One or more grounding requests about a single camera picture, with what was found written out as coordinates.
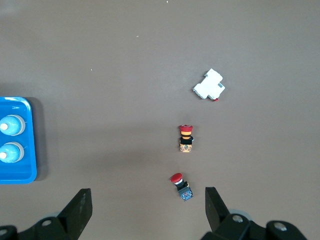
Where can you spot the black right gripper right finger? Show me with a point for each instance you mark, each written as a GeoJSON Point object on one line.
{"type": "Point", "coordinates": [216, 210]}

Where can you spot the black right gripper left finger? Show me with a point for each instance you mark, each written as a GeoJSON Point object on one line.
{"type": "Point", "coordinates": [75, 210]}

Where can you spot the blue service bell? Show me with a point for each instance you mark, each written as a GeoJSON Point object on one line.
{"type": "Point", "coordinates": [11, 153]}
{"type": "Point", "coordinates": [11, 125]}

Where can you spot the blue plastic tray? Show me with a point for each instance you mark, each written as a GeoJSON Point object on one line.
{"type": "Point", "coordinates": [28, 170]}

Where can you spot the red yellow emergency stop button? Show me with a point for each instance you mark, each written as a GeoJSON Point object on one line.
{"type": "Point", "coordinates": [186, 140]}

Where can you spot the white circuit breaker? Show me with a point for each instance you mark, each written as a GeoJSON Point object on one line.
{"type": "Point", "coordinates": [208, 86]}

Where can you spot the red push button switch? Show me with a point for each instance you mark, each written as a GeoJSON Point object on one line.
{"type": "Point", "coordinates": [182, 187]}

